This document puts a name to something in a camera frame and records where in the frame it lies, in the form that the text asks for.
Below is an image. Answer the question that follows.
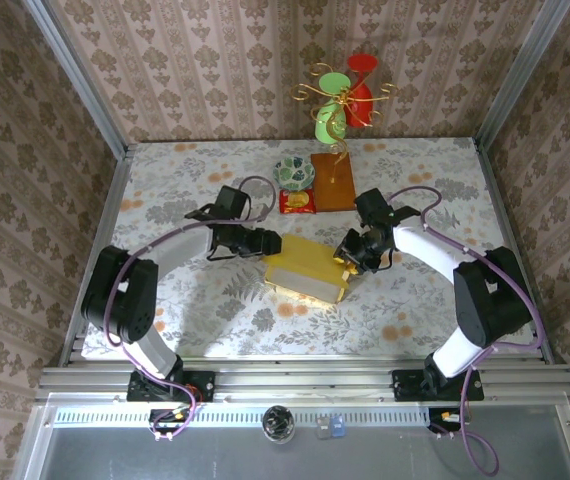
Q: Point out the yellow paper box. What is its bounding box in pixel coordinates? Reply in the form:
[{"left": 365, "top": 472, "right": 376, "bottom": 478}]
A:
[{"left": 262, "top": 233, "right": 354, "bottom": 305}]

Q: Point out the black connector box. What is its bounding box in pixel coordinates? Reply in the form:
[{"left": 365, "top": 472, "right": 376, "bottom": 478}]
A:
[
  {"left": 148, "top": 407, "right": 191, "bottom": 435},
  {"left": 427, "top": 407, "right": 462, "bottom": 435}
]

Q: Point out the brown wooden board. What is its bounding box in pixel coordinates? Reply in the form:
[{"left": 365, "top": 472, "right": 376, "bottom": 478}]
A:
[{"left": 309, "top": 151, "right": 358, "bottom": 213}]

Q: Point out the red snack packet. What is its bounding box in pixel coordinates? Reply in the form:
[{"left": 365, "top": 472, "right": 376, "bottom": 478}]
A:
[{"left": 278, "top": 188, "right": 317, "bottom": 215}]

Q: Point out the green leaf pattern bowl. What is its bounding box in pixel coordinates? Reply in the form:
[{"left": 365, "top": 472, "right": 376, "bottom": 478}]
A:
[{"left": 273, "top": 155, "right": 317, "bottom": 193}]

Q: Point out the green plastic goblet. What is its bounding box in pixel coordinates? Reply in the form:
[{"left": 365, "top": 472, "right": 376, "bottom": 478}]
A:
[{"left": 314, "top": 72, "right": 352, "bottom": 144}]

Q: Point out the round metal tin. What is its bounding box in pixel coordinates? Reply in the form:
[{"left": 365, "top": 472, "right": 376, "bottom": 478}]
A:
[{"left": 261, "top": 405, "right": 297, "bottom": 446}]

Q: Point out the grey metal shelf panel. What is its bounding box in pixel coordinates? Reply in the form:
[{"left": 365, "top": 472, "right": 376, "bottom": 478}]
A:
[{"left": 14, "top": 394, "right": 570, "bottom": 480}]

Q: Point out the red plastic goblet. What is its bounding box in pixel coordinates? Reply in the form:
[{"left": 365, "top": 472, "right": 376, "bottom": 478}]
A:
[{"left": 346, "top": 53, "right": 380, "bottom": 129}]

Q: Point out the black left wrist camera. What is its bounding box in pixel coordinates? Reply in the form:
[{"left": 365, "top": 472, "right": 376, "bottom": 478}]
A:
[{"left": 213, "top": 184, "right": 252, "bottom": 222}]

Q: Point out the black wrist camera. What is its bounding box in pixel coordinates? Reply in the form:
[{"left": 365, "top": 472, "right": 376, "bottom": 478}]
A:
[
  {"left": 353, "top": 187, "right": 392, "bottom": 225},
  {"left": 213, "top": 184, "right": 252, "bottom": 222}
]

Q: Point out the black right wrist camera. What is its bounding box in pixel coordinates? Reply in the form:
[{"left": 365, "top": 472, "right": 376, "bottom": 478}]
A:
[{"left": 353, "top": 187, "right": 392, "bottom": 225}]

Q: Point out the aluminium frame front rail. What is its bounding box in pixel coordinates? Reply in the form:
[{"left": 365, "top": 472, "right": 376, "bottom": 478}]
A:
[{"left": 34, "top": 357, "right": 570, "bottom": 404}]

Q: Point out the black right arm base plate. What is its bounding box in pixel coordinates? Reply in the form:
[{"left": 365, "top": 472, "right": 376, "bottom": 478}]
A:
[{"left": 392, "top": 369, "right": 484, "bottom": 402}]

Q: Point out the aluminium table side rail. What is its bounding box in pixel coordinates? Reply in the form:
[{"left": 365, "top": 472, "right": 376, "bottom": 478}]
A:
[
  {"left": 58, "top": 143, "right": 134, "bottom": 369},
  {"left": 473, "top": 139, "right": 556, "bottom": 362}
]

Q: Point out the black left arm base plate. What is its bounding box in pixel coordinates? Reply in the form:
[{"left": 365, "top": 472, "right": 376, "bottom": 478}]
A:
[{"left": 126, "top": 369, "right": 216, "bottom": 403}]

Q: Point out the gold wire cup stand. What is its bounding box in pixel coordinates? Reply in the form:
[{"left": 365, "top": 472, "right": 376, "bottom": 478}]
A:
[{"left": 290, "top": 62, "right": 399, "bottom": 182}]

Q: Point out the perforated metal cable strip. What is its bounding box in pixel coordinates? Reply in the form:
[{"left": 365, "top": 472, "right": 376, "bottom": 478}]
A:
[{"left": 52, "top": 408, "right": 431, "bottom": 427}]

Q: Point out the aluminium frame post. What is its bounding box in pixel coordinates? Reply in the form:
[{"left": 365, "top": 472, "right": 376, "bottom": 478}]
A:
[
  {"left": 474, "top": 0, "right": 570, "bottom": 149},
  {"left": 23, "top": 0, "right": 131, "bottom": 159}
]

